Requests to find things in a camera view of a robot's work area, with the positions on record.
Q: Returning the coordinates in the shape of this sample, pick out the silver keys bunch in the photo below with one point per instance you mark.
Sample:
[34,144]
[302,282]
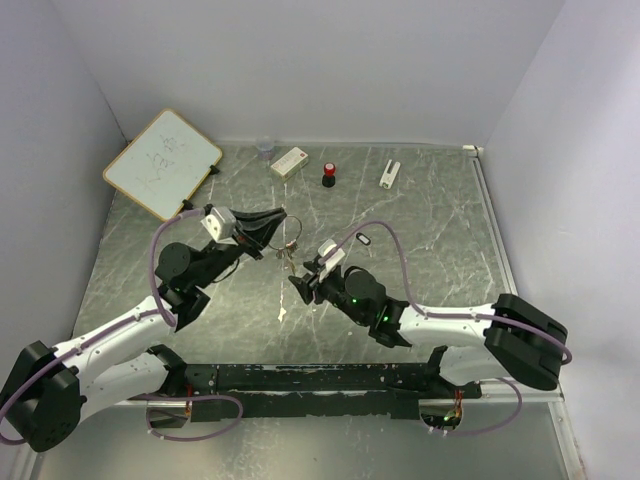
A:
[287,251]

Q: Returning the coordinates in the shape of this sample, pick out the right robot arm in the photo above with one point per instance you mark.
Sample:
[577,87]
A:
[507,338]

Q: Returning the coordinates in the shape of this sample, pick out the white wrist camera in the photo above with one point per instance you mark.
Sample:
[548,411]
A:
[331,255]
[220,224]

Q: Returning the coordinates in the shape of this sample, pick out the white plastic clip tool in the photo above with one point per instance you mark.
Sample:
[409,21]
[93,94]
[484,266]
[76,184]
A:
[389,174]

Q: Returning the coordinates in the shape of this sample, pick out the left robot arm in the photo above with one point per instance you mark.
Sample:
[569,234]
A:
[51,390]

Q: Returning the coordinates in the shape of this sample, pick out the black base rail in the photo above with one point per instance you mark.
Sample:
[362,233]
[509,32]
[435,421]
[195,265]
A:
[288,391]

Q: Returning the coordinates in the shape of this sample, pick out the black key fob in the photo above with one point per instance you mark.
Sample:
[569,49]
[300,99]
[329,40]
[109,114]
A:
[363,239]

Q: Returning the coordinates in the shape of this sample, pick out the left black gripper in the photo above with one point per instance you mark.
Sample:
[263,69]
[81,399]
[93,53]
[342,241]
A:
[255,239]

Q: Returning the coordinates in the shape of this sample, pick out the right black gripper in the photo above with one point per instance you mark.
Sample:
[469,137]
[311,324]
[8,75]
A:
[312,288]

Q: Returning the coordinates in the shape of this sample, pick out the small whiteboard with yellow frame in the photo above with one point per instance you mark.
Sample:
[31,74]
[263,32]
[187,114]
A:
[164,165]

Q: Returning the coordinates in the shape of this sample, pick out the white corner bracket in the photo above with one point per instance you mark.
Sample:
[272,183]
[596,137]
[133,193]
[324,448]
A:
[473,149]

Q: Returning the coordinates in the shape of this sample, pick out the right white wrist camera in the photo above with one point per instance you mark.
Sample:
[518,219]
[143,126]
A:
[331,255]

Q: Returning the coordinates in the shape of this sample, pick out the metal keyring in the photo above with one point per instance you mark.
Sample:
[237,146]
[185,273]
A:
[287,234]

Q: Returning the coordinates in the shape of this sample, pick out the red black stamp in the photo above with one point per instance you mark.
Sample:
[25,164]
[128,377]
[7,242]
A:
[328,179]

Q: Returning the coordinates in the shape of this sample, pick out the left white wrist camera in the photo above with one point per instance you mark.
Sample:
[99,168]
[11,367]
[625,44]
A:
[220,224]

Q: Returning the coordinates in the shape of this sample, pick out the clear plastic cup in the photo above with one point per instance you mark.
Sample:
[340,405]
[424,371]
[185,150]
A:
[265,147]

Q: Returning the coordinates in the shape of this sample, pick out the green white small box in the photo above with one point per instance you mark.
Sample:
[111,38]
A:
[289,164]

